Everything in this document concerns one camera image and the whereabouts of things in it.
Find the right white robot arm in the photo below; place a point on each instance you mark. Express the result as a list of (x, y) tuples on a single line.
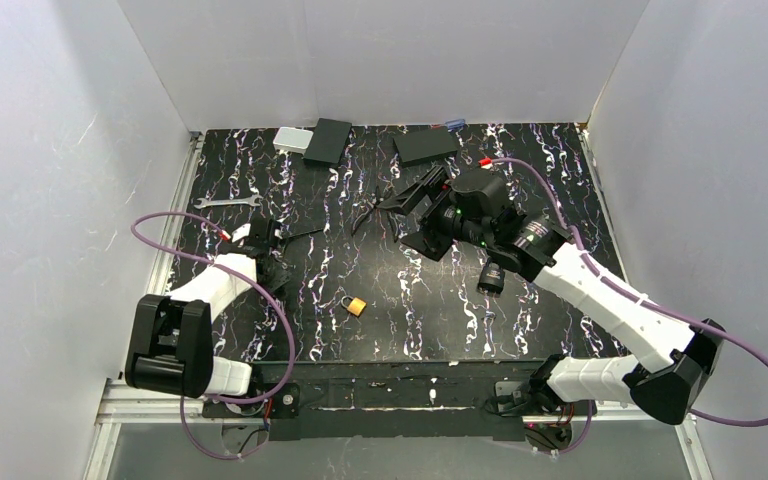
[(668, 361)]

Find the black handled pliers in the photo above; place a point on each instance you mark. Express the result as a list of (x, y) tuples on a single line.
[(371, 205)]

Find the blue transparent small item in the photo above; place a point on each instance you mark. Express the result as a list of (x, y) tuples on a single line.
[(451, 125)]

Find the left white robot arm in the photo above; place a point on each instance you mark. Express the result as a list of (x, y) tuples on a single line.
[(171, 346)]

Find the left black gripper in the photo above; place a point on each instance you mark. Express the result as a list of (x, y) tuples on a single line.
[(272, 245)]

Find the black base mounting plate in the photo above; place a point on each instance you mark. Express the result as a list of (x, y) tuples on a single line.
[(474, 398)]

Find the black box left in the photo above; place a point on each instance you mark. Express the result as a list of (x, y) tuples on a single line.
[(328, 142)]

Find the silver open-end wrench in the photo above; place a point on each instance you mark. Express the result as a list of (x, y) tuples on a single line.
[(252, 201)]

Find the black box right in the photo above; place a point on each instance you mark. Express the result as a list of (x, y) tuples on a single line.
[(425, 146)]

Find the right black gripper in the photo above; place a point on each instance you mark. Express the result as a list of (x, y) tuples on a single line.
[(417, 216)]

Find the black box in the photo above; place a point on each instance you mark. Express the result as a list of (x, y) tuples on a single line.
[(425, 146), (328, 142)]

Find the brass padlock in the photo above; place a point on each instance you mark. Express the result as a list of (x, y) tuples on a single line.
[(353, 305)]

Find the white rectangular box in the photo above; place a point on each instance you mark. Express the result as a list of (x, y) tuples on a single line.
[(293, 140)]

